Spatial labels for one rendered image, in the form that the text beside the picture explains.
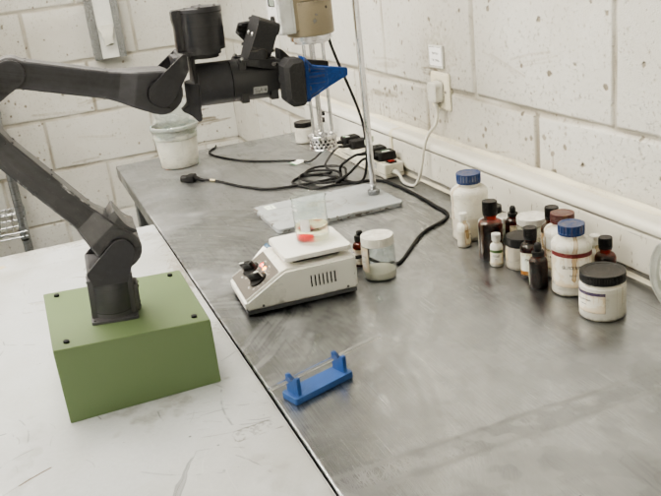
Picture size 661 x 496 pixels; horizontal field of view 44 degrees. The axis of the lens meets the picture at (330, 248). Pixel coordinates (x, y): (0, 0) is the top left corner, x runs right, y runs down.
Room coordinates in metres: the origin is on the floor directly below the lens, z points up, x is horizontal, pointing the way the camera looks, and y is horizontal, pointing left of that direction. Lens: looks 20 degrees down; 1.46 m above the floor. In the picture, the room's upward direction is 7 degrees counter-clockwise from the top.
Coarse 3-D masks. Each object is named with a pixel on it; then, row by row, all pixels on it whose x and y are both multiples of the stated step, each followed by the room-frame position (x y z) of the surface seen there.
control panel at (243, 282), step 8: (264, 256) 1.37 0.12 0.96; (264, 264) 1.34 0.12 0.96; (272, 264) 1.32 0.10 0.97; (240, 272) 1.37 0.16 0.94; (264, 272) 1.31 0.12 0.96; (272, 272) 1.29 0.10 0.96; (240, 280) 1.34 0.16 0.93; (248, 280) 1.32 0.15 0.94; (264, 280) 1.29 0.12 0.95; (240, 288) 1.31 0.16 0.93; (248, 288) 1.30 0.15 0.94; (256, 288) 1.28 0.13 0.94; (248, 296) 1.27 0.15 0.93
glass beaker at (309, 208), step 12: (300, 192) 1.39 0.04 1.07; (312, 192) 1.39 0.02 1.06; (324, 192) 1.37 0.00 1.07; (300, 204) 1.34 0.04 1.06; (312, 204) 1.33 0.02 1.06; (324, 204) 1.35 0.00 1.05; (300, 216) 1.34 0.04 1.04; (312, 216) 1.33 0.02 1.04; (324, 216) 1.34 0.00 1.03; (300, 228) 1.34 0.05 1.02; (312, 228) 1.33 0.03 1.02; (324, 228) 1.34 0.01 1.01; (300, 240) 1.34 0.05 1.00; (312, 240) 1.33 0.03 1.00; (324, 240) 1.34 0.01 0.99
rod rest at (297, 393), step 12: (336, 360) 1.02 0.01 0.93; (288, 372) 0.99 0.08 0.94; (324, 372) 1.02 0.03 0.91; (336, 372) 1.02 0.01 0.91; (348, 372) 1.01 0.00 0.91; (288, 384) 0.98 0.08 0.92; (300, 384) 1.00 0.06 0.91; (312, 384) 0.99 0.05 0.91; (324, 384) 0.99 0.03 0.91; (336, 384) 1.00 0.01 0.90; (288, 396) 0.97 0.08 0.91; (300, 396) 0.96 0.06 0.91; (312, 396) 0.97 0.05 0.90
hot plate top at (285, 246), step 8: (336, 232) 1.38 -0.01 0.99; (272, 240) 1.38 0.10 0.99; (280, 240) 1.38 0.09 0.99; (288, 240) 1.37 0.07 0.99; (328, 240) 1.35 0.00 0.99; (336, 240) 1.34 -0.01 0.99; (344, 240) 1.34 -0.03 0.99; (280, 248) 1.33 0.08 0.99; (288, 248) 1.33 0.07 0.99; (296, 248) 1.33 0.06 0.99; (304, 248) 1.32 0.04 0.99; (312, 248) 1.32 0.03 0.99; (320, 248) 1.31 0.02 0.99; (328, 248) 1.31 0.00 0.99; (336, 248) 1.31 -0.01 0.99; (344, 248) 1.31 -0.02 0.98; (280, 256) 1.31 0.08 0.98; (288, 256) 1.29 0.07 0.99; (296, 256) 1.29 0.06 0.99; (304, 256) 1.29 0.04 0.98; (312, 256) 1.30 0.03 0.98
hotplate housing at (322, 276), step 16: (256, 256) 1.39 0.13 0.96; (272, 256) 1.35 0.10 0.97; (320, 256) 1.32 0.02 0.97; (336, 256) 1.31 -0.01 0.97; (352, 256) 1.31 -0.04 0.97; (288, 272) 1.28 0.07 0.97; (304, 272) 1.29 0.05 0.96; (320, 272) 1.29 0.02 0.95; (336, 272) 1.30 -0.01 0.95; (352, 272) 1.31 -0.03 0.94; (272, 288) 1.27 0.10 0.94; (288, 288) 1.28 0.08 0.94; (304, 288) 1.28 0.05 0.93; (320, 288) 1.29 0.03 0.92; (336, 288) 1.30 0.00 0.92; (352, 288) 1.31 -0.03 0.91; (256, 304) 1.26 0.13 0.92; (272, 304) 1.27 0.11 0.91; (288, 304) 1.28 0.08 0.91
